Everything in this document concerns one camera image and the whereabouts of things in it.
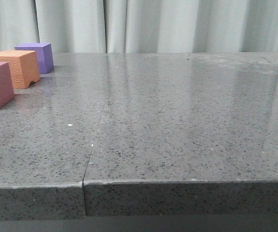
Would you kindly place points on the purple foam cube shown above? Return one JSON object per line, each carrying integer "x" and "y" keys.
{"x": 44, "y": 55}

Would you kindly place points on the grey-green curtain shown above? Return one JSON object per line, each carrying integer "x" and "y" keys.
{"x": 141, "y": 26}

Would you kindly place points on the orange foam block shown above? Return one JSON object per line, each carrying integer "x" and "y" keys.
{"x": 23, "y": 65}

